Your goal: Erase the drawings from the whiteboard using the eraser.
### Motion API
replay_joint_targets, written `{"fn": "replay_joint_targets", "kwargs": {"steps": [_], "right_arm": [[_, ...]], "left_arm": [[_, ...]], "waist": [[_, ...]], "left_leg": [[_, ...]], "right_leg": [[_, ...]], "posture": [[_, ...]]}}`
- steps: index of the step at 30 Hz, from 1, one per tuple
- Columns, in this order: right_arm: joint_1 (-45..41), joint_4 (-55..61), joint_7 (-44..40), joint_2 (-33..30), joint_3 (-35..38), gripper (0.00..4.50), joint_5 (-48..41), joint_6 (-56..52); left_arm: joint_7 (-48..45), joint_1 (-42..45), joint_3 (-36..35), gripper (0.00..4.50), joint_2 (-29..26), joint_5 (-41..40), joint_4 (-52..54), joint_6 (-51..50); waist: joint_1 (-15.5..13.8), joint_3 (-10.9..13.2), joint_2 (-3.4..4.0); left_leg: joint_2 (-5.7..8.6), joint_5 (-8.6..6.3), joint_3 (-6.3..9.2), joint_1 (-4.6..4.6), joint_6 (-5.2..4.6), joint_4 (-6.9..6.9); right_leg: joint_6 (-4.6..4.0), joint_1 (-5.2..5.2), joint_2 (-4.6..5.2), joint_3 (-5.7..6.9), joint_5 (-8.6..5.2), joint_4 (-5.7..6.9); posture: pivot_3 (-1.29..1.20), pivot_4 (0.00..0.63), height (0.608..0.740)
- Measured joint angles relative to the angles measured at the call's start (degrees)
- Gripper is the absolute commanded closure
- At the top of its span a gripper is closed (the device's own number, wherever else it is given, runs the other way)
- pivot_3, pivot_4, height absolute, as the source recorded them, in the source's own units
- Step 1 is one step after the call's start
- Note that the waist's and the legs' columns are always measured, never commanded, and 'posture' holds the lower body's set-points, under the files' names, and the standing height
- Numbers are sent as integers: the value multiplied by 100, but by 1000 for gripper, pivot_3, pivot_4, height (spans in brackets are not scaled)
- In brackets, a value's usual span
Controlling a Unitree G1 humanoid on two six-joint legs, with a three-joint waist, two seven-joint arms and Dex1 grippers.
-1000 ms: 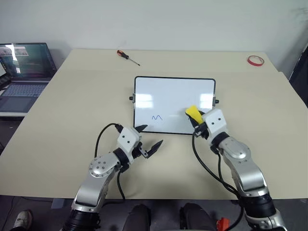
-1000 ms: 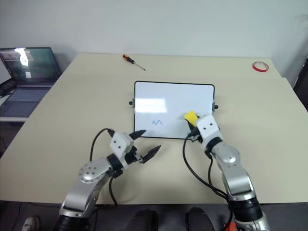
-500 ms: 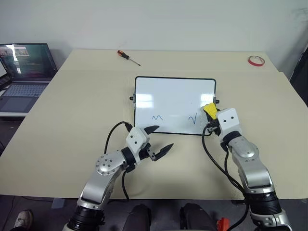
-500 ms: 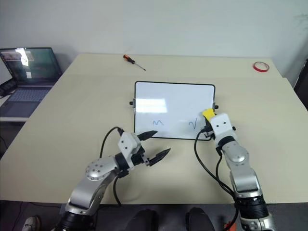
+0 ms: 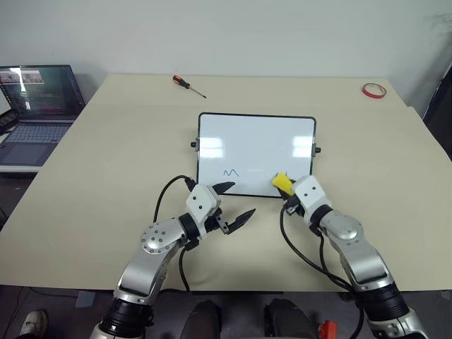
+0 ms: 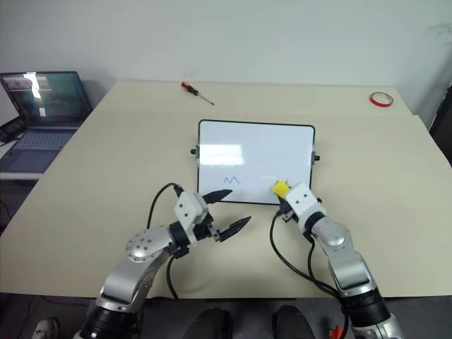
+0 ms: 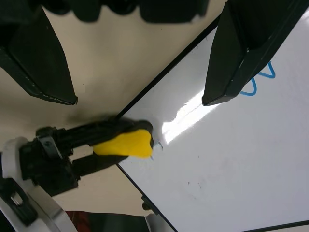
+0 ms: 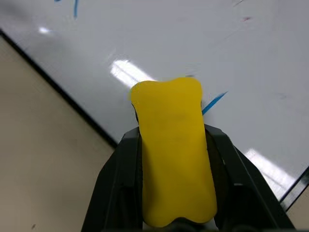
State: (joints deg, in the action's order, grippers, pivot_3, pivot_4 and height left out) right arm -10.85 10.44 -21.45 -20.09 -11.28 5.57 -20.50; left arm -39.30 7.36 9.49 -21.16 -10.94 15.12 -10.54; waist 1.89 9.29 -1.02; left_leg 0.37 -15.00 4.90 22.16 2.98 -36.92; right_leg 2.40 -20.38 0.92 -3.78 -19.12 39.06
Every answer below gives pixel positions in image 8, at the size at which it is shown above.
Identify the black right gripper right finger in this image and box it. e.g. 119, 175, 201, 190
204, 123, 296, 232

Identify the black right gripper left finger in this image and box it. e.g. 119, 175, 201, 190
81, 127, 143, 232

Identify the yellow whiteboard eraser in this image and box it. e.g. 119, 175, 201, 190
130, 76, 218, 228

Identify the black-framed whiteboard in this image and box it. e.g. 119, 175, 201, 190
0, 0, 309, 211

